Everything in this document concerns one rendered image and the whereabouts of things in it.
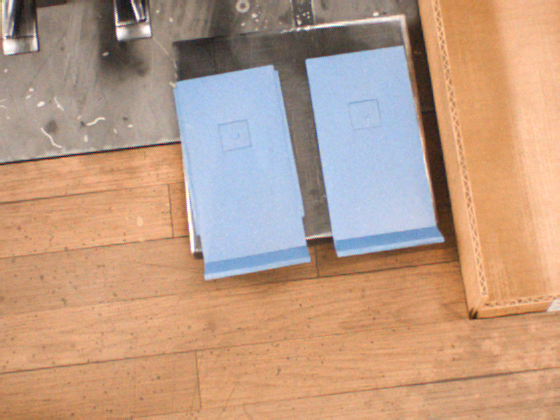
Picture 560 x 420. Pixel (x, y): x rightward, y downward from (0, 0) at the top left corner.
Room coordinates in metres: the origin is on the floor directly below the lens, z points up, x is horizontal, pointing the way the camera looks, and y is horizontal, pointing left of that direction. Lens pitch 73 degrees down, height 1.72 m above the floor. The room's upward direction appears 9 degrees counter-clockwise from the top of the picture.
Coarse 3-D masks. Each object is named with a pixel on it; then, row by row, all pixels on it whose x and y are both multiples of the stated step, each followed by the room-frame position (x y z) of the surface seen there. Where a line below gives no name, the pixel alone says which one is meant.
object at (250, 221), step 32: (192, 96) 0.34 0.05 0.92; (224, 96) 0.34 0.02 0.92; (256, 96) 0.33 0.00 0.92; (192, 128) 0.32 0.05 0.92; (256, 128) 0.31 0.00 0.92; (192, 160) 0.29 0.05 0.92; (224, 160) 0.29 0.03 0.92; (256, 160) 0.29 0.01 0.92; (288, 160) 0.28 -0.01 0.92; (224, 192) 0.27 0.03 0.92; (256, 192) 0.26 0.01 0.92; (288, 192) 0.26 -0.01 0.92; (224, 224) 0.24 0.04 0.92; (256, 224) 0.24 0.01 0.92; (288, 224) 0.24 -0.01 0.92; (224, 256) 0.22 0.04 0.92; (256, 256) 0.22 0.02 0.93; (288, 256) 0.21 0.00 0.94
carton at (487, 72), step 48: (432, 0) 0.36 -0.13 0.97; (480, 0) 0.39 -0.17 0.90; (528, 0) 0.39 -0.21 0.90; (432, 48) 0.34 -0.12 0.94; (480, 48) 0.35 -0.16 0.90; (528, 48) 0.35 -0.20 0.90; (432, 96) 0.32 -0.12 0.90; (480, 96) 0.32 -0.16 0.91; (528, 96) 0.31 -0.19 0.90; (480, 144) 0.28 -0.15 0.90; (528, 144) 0.27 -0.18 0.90; (480, 192) 0.24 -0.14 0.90; (528, 192) 0.24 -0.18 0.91; (480, 240) 0.21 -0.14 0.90; (528, 240) 0.21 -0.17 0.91; (480, 288) 0.16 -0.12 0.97; (528, 288) 0.17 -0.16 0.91
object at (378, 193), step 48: (384, 48) 0.36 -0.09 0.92; (336, 96) 0.32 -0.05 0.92; (384, 96) 0.32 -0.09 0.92; (336, 144) 0.29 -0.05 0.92; (384, 144) 0.28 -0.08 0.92; (336, 192) 0.25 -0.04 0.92; (384, 192) 0.25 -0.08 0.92; (336, 240) 0.22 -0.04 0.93; (384, 240) 0.21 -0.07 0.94; (432, 240) 0.20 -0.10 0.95
